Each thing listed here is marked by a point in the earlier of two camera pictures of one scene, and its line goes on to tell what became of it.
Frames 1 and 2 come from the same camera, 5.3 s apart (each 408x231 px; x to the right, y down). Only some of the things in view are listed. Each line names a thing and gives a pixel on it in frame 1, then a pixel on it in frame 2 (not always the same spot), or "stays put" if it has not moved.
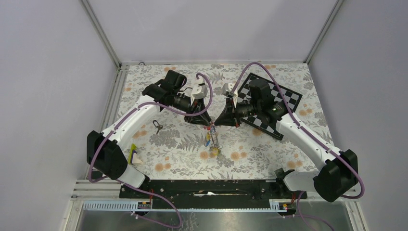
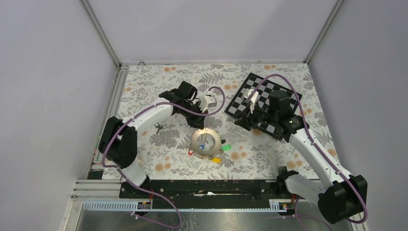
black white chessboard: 292,98 stays put
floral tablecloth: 168,147 stays put
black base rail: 210,189 stays put
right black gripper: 229,117 -> 245,122
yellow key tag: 215,151 -> 216,160
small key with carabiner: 159,126 stays put
